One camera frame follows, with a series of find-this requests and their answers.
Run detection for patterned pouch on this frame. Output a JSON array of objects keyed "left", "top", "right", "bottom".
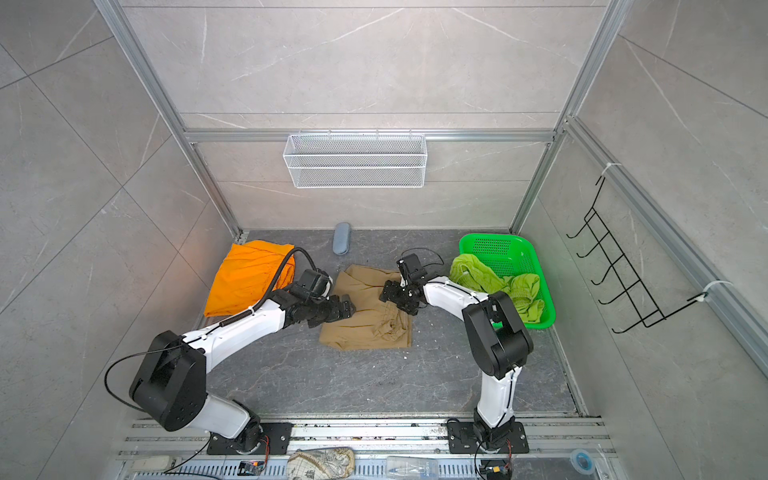
[{"left": 285, "top": 447, "right": 356, "bottom": 480}]

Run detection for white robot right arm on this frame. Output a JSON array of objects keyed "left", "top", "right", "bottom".
[{"left": 380, "top": 254, "right": 534, "bottom": 442}]

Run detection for clear plastic bottle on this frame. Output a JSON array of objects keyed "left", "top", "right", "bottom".
[{"left": 385, "top": 456, "right": 439, "bottom": 480}]

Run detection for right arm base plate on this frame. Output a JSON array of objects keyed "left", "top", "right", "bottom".
[{"left": 445, "top": 418, "right": 530, "bottom": 455}]

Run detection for grey oval case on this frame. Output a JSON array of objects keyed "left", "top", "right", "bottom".
[{"left": 332, "top": 222, "right": 351, "bottom": 256}]

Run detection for small circuit board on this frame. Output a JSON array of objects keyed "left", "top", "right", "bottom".
[{"left": 237, "top": 460, "right": 267, "bottom": 477}]

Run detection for green plastic basket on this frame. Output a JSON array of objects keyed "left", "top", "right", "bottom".
[{"left": 458, "top": 233, "right": 556, "bottom": 330}]

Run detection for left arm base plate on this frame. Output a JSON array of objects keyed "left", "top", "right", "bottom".
[{"left": 206, "top": 421, "right": 293, "bottom": 455}]

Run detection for orange shorts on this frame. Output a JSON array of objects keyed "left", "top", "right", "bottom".
[{"left": 204, "top": 240, "right": 294, "bottom": 317}]

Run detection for black wire hook rack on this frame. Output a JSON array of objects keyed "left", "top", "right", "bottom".
[{"left": 566, "top": 176, "right": 709, "bottom": 335}]

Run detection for khaki brown shorts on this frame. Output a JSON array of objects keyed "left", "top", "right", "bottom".
[{"left": 319, "top": 265, "right": 412, "bottom": 351}]

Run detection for white wire mesh basket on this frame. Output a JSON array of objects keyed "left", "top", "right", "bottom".
[{"left": 283, "top": 133, "right": 428, "bottom": 189}]

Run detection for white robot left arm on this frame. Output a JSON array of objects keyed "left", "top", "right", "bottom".
[{"left": 129, "top": 269, "right": 355, "bottom": 440}]

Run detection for lime green shorts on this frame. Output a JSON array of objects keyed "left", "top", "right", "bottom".
[{"left": 449, "top": 254, "right": 545, "bottom": 325}]

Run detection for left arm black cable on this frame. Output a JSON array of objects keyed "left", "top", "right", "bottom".
[{"left": 103, "top": 245, "right": 319, "bottom": 415}]

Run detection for blue tape roll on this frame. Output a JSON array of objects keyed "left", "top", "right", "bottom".
[{"left": 570, "top": 449, "right": 596, "bottom": 476}]

